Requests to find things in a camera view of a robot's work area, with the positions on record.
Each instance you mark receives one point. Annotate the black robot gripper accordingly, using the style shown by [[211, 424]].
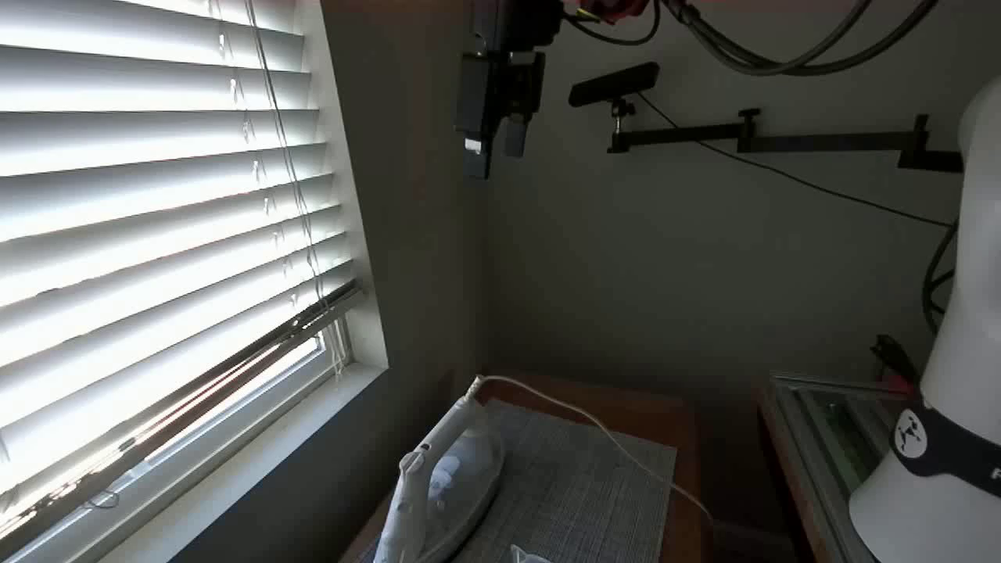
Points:
[[502, 73]]

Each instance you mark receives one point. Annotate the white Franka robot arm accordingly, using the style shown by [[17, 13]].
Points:
[[960, 417]]

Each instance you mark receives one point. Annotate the white clothes iron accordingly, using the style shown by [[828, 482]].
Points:
[[443, 485]]

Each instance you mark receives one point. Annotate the white window blinds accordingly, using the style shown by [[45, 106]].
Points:
[[158, 209]]

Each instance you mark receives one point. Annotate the red and black clamp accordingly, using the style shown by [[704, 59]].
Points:
[[896, 361]]

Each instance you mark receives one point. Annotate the green glass-top side table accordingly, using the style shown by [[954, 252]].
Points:
[[835, 449]]

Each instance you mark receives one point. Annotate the black band with round logo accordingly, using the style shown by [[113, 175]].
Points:
[[943, 446]]

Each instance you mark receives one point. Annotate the black bar-shaped camera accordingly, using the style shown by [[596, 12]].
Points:
[[616, 84]]

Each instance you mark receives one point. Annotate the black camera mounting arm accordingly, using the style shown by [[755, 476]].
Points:
[[794, 141]]

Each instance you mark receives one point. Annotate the white window frame and sill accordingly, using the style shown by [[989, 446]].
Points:
[[261, 440]]

